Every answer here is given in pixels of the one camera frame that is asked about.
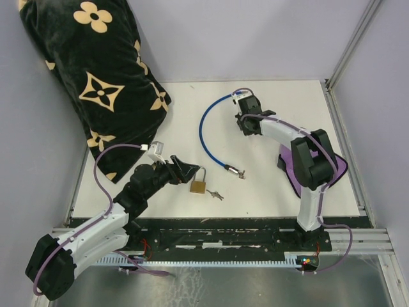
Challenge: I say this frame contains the blue cable duct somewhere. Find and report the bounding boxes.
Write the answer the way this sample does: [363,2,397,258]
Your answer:
[94,253,300,268]

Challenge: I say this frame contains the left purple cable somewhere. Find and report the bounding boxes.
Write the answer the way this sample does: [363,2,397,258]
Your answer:
[31,143,170,297]

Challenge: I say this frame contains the long padlock keys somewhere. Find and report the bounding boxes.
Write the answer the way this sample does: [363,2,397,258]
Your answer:
[206,189,224,201]

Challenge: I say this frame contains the aluminium frame rail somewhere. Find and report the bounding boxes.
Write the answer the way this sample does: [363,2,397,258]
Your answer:
[325,0,384,91]

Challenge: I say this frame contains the purple cloth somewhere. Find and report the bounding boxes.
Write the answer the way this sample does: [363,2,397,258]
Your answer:
[277,138,348,197]

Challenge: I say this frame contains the silver cable lock keys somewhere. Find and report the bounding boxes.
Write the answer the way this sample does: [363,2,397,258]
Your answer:
[238,170,245,180]

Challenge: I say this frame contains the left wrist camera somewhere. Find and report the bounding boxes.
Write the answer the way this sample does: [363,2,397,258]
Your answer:
[141,141,166,164]

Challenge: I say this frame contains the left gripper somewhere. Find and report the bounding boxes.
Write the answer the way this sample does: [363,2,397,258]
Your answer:
[144,154,199,199]

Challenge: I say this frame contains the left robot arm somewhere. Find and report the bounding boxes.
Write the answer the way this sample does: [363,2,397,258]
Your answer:
[25,155,200,301]

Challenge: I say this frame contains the long-shackle brass padlock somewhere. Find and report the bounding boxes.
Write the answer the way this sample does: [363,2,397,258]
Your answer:
[190,167,207,194]

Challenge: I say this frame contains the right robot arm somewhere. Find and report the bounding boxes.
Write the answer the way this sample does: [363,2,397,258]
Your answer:
[233,93,338,250]

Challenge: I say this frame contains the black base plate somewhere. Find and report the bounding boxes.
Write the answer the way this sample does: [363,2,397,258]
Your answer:
[122,218,332,261]

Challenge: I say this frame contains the black floral plush pillow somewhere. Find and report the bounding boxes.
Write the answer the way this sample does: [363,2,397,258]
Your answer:
[18,1,171,183]

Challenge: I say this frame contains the blue cable lock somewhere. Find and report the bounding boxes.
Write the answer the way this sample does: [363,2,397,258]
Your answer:
[198,94,241,177]

